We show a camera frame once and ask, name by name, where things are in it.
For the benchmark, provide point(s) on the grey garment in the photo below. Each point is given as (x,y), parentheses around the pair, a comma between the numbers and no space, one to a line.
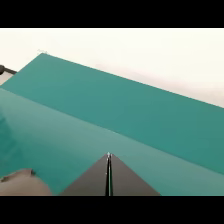
(20,185)

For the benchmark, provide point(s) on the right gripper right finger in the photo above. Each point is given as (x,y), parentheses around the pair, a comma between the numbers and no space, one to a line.
(128,183)

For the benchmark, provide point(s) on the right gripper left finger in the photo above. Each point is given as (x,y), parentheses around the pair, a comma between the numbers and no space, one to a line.
(93,183)

